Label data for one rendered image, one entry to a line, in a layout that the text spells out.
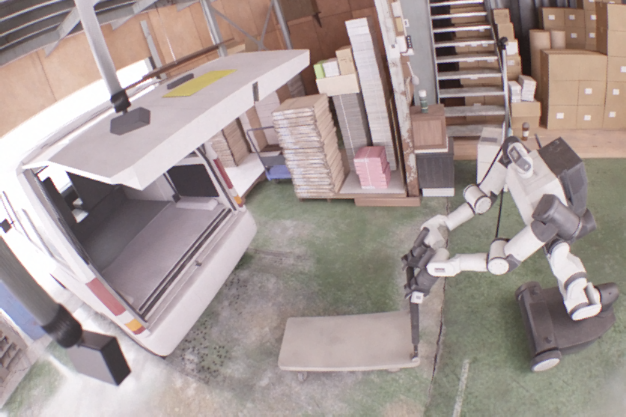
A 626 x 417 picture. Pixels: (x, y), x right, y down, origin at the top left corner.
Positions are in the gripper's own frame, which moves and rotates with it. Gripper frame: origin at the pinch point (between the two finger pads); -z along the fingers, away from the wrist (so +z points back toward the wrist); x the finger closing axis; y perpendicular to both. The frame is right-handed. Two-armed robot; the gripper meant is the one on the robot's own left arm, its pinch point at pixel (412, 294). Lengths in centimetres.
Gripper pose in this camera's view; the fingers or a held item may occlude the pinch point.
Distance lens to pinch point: 145.3
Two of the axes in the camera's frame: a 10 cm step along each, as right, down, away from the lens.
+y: -1.3, 5.4, -8.3
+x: -9.6, -2.8, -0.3
